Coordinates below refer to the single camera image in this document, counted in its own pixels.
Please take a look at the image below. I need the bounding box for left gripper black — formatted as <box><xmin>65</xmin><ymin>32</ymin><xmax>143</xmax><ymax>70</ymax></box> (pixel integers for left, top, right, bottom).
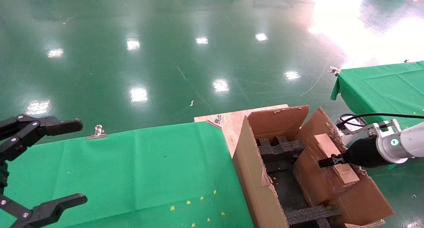
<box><xmin>0</xmin><ymin>115</ymin><xmax>88</xmax><ymax>228</ymax></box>

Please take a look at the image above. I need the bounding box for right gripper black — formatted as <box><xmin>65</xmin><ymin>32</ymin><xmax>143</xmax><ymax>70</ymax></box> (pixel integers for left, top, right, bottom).
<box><xmin>318</xmin><ymin>137</ymin><xmax>385</xmax><ymax>169</ymax></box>

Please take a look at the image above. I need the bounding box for small cardboard box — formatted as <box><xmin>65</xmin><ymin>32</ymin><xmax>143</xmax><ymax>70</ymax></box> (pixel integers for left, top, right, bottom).
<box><xmin>293</xmin><ymin>133</ymin><xmax>361</xmax><ymax>207</ymax></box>

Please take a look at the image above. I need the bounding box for large open cardboard carton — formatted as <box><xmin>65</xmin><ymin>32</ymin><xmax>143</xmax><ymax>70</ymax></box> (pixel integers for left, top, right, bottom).
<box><xmin>232</xmin><ymin>105</ymin><xmax>395</xmax><ymax>228</ymax></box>

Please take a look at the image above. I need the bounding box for black notched foam insert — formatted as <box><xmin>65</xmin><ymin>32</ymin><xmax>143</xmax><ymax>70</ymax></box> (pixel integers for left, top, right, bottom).
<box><xmin>256</xmin><ymin>135</ymin><xmax>307</xmax><ymax>164</ymax></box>

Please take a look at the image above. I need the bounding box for large green table cloth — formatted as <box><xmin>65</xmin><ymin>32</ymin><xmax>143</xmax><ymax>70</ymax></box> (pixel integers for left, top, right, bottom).
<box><xmin>0</xmin><ymin>121</ymin><xmax>255</xmax><ymax>228</ymax></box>

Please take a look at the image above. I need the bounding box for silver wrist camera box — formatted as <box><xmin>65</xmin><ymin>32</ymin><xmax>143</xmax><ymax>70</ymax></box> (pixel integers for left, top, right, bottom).
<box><xmin>336</xmin><ymin>118</ymin><xmax>367</xmax><ymax>136</ymax></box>

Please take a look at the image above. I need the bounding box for silver camera mounting bracket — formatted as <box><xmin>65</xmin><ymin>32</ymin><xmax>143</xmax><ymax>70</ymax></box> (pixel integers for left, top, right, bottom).
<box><xmin>338</xmin><ymin>119</ymin><xmax>402</xmax><ymax>140</ymax></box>

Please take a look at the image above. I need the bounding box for black camera cable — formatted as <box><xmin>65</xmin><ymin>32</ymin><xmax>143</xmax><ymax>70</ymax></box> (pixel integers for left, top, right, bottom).
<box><xmin>336</xmin><ymin>113</ymin><xmax>424</xmax><ymax>130</ymax></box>

